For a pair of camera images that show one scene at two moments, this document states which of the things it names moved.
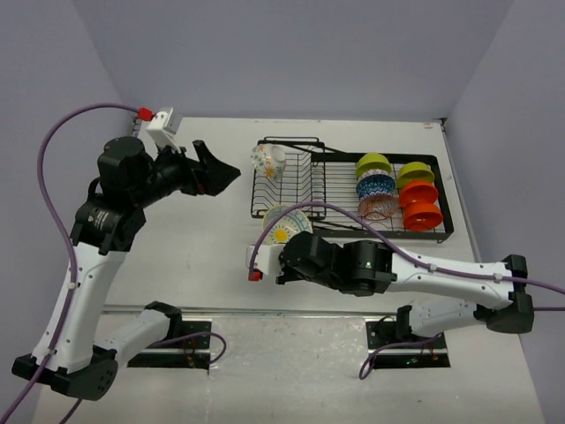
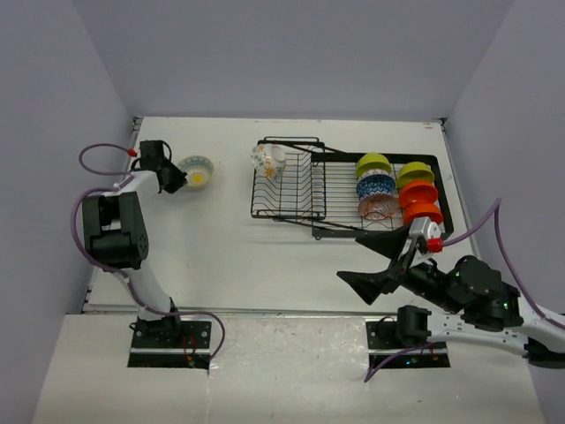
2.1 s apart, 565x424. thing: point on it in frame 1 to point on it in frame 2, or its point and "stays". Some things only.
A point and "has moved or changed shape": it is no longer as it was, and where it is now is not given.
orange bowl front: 422,215 stays
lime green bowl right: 414,171 stays
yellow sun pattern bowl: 287,227 has moved or changed shape
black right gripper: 286,274 to 369,284
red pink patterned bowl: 377,207 stays
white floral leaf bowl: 269,160 stays
